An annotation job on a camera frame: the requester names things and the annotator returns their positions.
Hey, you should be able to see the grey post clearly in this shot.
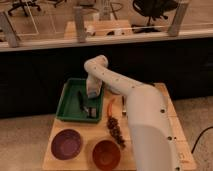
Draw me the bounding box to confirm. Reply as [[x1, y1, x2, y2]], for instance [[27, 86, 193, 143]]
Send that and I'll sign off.
[[167, 0, 189, 37], [74, 6, 86, 43], [0, 11, 19, 48]]

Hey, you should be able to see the red-brown bowl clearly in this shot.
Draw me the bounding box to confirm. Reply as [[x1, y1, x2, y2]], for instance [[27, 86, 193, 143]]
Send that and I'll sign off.
[[92, 140, 121, 171]]

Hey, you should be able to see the orange carrot toy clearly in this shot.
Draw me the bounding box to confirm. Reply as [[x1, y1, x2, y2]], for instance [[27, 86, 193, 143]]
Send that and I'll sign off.
[[107, 98, 115, 117]]

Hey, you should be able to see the dark grape bunch toy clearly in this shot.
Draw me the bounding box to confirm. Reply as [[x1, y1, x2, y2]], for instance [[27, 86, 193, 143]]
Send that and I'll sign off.
[[107, 116, 126, 148]]

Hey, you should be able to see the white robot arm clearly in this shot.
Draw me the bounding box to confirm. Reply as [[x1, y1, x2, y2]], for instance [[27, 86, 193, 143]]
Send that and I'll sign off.
[[84, 55, 183, 171]]

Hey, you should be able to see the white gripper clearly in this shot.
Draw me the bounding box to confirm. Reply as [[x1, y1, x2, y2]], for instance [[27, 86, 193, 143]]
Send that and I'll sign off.
[[78, 75, 102, 118]]

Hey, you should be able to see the black cable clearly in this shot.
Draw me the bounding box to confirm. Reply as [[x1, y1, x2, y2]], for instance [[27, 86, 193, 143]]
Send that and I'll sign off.
[[190, 125, 213, 154]]

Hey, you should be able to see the green plastic tray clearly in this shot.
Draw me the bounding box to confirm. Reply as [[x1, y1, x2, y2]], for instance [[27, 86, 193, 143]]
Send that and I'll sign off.
[[56, 78, 104, 123]]

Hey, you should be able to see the black office chair left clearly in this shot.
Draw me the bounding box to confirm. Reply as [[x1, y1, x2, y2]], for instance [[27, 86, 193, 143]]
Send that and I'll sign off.
[[7, 0, 41, 16]]

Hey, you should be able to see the grey post middle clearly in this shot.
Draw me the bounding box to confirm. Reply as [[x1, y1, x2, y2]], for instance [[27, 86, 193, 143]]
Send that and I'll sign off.
[[74, 6, 86, 43]]

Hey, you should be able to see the black office chair right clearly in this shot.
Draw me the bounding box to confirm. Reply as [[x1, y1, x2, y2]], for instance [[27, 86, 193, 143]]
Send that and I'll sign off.
[[131, 0, 178, 34]]

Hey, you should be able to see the grey post left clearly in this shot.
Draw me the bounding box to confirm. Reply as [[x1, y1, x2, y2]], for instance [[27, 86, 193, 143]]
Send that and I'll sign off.
[[0, 11, 19, 48]]

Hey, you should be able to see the black office chair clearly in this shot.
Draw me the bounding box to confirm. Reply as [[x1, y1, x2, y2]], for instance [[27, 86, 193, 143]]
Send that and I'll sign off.
[[131, 0, 178, 34], [7, 0, 41, 16]]

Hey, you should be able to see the purple bowl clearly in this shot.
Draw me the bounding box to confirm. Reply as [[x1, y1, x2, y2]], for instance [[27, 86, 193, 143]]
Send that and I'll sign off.
[[51, 129, 82, 160]]

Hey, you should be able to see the wooden board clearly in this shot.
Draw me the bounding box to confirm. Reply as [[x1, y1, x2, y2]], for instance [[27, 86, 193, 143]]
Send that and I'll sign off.
[[42, 83, 197, 171]]

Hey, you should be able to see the grey post right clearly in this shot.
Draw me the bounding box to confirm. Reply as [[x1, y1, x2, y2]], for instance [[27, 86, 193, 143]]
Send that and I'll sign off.
[[167, 0, 189, 37]]

